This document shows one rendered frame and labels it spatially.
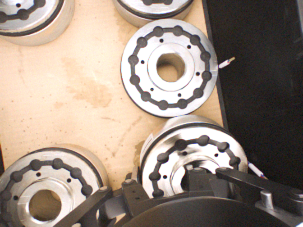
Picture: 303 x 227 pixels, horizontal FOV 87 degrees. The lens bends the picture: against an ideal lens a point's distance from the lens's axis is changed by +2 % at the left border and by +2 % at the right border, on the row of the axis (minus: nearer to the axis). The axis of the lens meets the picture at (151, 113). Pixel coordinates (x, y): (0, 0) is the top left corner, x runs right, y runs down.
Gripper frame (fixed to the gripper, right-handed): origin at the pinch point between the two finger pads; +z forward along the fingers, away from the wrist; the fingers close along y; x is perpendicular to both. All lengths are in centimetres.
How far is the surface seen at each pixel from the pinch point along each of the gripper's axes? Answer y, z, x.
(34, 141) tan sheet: -13.7, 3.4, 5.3
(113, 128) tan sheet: -4.6, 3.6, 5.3
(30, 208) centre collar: -12.7, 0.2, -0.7
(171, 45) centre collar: 2.9, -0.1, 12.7
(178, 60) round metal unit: 3.7, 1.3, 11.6
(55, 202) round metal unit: -12.1, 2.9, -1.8
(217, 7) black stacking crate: 9.3, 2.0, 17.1
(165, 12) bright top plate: 3.0, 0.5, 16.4
